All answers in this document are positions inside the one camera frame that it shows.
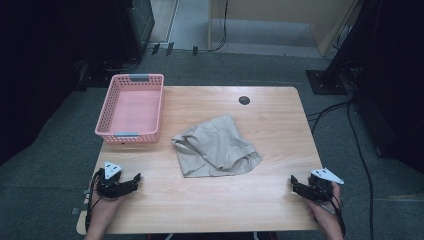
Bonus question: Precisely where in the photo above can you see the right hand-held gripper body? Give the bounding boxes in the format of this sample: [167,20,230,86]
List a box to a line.
[307,167,345,203]

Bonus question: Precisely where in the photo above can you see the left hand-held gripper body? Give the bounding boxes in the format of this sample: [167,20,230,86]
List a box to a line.
[95,161,124,199]

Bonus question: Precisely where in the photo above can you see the pink plastic basket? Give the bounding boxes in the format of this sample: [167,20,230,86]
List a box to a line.
[94,73,165,145]

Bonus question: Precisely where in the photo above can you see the beige shorts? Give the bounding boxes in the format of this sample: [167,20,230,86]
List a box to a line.
[171,113,263,179]

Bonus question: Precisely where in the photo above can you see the person's right hand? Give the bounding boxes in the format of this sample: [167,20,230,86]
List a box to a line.
[304,182,344,231]

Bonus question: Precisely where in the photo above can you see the black metal stand base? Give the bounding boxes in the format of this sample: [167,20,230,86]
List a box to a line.
[305,69,348,96]

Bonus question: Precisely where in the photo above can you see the black computer case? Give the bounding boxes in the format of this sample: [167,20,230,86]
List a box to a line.
[114,0,156,63]

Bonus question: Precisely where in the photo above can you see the light wooden cabinet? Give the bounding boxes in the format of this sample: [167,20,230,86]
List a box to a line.
[207,0,360,57]

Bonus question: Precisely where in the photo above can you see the right hand-held gripper cable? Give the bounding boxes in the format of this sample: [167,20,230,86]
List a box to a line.
[324,185,347,238]

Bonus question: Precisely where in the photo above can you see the hand-held gripper cable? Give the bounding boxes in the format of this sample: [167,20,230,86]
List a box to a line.
[324,185,347,238]
[84,168,105,233]

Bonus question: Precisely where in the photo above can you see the left hand-held gripper cable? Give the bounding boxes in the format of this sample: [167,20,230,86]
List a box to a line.
[84,168,105,233]

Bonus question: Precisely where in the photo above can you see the long black floor cable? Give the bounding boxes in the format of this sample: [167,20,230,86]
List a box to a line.
[345,99,376,240]

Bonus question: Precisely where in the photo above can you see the short black floor cable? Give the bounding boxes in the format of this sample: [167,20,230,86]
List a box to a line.
[306,100,352,135]

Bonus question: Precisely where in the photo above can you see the black hanging cable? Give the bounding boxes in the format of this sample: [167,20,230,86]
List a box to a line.
[207,0,230,53]

